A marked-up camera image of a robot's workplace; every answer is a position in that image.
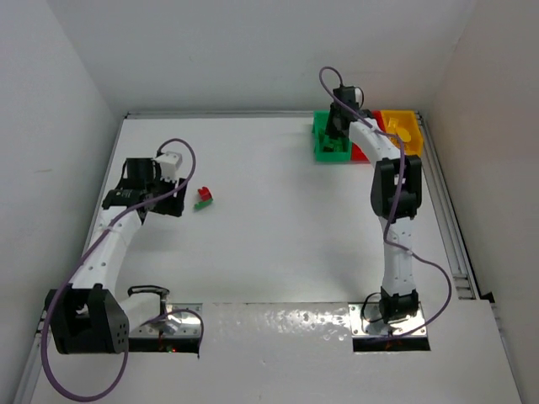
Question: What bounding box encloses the green square lego brick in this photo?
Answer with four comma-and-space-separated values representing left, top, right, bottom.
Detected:
321, 136, 347, 153

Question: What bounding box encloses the red green flower lego stack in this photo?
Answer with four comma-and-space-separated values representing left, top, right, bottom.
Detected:
197, 186, 213, 202

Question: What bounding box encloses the yellow hollow lego block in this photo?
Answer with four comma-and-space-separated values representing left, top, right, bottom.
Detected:
387, 118, 398, 134

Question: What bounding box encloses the yellow arch lego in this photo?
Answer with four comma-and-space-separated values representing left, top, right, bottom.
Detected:
397, 127, 412, 143

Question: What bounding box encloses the green base lego plate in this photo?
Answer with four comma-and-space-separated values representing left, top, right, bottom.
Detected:
194, 199, 213, 211

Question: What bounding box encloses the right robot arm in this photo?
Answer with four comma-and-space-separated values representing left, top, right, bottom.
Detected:
327, 84, 422, 323

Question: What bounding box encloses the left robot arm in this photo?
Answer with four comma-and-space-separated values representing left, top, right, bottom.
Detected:
50, 151, 186, 354

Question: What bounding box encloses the green plastic bin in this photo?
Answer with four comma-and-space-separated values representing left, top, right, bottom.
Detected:
312, 110, 351, 163

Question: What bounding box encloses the red plastic bin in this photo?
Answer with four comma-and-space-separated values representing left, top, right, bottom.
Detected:
350, 109, 385, 162

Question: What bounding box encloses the yellow plastic bin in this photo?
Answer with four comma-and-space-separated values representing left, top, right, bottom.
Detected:
381, 109, 424, 157

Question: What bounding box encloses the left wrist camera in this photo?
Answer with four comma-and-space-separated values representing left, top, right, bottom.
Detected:
153, 151, 183, 183

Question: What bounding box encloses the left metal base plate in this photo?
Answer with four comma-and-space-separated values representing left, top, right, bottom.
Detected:
129, 303, 203, 339

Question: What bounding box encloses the metal base plate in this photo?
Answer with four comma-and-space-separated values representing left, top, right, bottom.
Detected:
349, 302, 428, 338
129, 303, 203, 339

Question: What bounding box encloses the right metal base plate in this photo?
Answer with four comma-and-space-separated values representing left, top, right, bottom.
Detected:
349, 302, 428, 338

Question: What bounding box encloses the aluminium frame rail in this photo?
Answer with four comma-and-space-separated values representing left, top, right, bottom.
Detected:
415, 111, 480, 300

